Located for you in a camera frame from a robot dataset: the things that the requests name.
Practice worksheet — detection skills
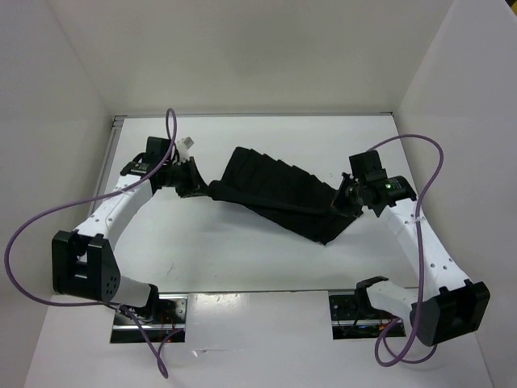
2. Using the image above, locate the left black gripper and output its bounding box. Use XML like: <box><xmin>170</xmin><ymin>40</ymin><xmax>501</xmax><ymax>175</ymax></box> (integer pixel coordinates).
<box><xmin>162</xmin><ymin>156</ymin><xmax>212</xmax><ymax>198</ymax></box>

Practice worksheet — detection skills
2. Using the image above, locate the black pleated skirt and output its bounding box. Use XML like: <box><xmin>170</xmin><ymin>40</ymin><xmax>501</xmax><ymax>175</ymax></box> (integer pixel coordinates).
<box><xmin>208</xmin><ymin>147</ymin><xmax>356</xmax><ymax>245</ymax></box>

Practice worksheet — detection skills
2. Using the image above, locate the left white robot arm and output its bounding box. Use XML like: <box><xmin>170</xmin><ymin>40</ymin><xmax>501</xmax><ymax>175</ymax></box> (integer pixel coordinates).
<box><xmin>52</xmin><ymin>137</ymin><xmax>208</xmax><ymax>323</ymax></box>

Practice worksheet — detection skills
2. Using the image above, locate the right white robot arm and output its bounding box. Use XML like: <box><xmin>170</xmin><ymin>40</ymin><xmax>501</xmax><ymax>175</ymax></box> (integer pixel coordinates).
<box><xmin>332</xmin><ymin>150</ymin><xmax>490</xmax><ymax>347</ymax></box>

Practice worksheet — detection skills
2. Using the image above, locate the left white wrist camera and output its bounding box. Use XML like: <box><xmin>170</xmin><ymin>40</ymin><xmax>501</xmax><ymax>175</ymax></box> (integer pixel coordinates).
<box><xmin>174</xmin><ymin>137</ymin><xmax>194</xmax><ymax>164</ymax></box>

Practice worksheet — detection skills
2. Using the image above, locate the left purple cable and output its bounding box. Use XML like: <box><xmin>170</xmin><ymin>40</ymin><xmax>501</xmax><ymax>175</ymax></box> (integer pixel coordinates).
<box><xmin>3</xmin><ymin>108</ymin><xmax>183</xmax><ymax>379</ymax></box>

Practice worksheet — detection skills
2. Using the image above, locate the purple cable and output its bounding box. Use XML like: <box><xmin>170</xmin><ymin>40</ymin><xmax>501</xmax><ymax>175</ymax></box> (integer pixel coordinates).
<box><xmin>3</xmin><ymin>108</ymin><xmax>183</xmax><ymax>379</ymax></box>
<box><xmin>365</xmin><ymin>134</ymin><xmax>444</xmax><ymax>367</ymax></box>

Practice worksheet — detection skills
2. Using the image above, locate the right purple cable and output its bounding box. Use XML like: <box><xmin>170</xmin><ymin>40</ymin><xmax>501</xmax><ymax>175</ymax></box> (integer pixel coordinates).
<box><xmin>365</xmin><ymin>134</ymin><xmax>444</xmax><ymax>367</ymax></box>

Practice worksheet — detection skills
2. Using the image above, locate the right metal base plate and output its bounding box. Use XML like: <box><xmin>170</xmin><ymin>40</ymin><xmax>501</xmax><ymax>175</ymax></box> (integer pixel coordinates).
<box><xmin>328</xmin><ymin>291</ymin><xmax>395</xmax><ymax>340</ymax></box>

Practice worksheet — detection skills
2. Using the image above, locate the metal base plate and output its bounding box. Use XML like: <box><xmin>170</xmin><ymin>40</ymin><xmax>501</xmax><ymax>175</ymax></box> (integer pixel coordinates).
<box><xmin>110</xmin><ymin>295</ymin><xmax>188</xmax><ymax>344</ymax></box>
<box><xmin>328</xmin><ymin>291</ymin><xmax>395</xmax><ymax>340</ymax></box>

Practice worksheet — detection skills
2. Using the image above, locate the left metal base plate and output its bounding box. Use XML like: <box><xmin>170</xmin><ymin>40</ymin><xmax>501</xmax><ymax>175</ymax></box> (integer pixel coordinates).
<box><xmin>110</xmin><ymin>295</ymin><xmax>188</xmax><ymax>344</ymax></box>

